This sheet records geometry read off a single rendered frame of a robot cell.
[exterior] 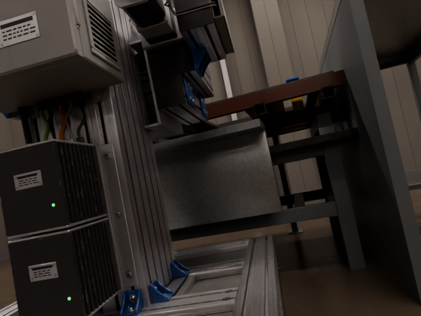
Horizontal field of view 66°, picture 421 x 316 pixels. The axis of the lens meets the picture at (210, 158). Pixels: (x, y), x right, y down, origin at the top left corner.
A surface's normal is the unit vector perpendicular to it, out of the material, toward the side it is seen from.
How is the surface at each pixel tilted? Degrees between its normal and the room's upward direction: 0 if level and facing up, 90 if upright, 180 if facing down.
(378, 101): 90
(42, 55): 90
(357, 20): 90
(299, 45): 90
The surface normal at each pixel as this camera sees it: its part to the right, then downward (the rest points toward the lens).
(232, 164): -0.25, -0.01
